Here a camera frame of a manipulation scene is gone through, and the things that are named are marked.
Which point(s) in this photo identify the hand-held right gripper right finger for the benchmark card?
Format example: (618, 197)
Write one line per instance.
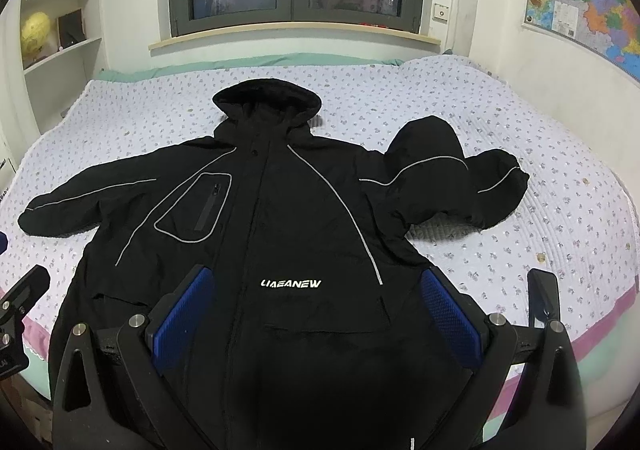
(450, 320)

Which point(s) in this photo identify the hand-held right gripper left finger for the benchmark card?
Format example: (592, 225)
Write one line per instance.
(182, 317)

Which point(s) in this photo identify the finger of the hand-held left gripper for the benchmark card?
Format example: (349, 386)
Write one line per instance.
(27, 287)

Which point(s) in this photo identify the black hooded jacket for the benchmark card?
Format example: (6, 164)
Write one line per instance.
(280, 210)

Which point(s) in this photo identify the floral quilted bedspread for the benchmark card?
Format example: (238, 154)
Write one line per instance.
(360, 90)

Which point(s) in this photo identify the white bookshelf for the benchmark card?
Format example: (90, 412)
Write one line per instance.
(87, 15)

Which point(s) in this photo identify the wooden window sill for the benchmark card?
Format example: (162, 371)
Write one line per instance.
(300, 38)

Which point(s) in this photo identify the dark picture frame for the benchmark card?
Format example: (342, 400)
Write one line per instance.
(70, 28)

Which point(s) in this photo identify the white wall switch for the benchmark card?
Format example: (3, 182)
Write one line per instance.
(440, 11)

